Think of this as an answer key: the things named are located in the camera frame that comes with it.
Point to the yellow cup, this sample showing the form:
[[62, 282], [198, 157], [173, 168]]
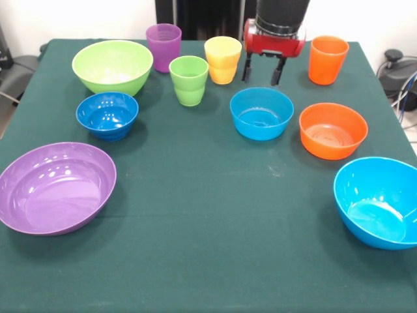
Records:
[[223, 62]]

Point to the large purple bowl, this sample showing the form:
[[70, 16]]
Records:
[[58, 195]]

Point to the purple cup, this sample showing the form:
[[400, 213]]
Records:
[[163, 49]]

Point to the black floor stand base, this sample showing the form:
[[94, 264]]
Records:
[[23, 70], [395, 70]]

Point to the large light blue bowl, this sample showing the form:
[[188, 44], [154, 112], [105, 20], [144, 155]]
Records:
[[374, 202]]

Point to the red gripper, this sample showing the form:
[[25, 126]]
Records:
[[273, 44]]

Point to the orange bowl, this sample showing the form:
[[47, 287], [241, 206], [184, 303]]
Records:
[[332, 130]]

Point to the orange cup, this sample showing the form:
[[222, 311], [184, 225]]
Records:
[[327, 65]]

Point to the black pedestal column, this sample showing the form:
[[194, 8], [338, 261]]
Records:
[[195, 16]]

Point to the small light blue bowl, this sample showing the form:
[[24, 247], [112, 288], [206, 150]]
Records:
[[260, 111]]

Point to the large green bowl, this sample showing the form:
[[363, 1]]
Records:
[[110, 65]]

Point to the dark blue ribbed bowl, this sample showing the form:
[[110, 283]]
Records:
[[107, 114]]

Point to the dark green tablecloth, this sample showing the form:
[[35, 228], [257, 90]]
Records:
[[208, 212]]

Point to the green cup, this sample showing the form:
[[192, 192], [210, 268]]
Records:
[[189, 84]]

